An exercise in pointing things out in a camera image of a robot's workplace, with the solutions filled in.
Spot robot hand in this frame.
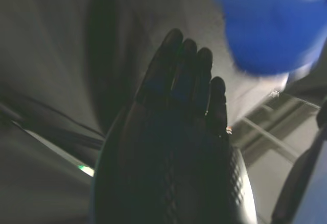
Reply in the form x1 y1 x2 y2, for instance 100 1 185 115
89 28 258 224

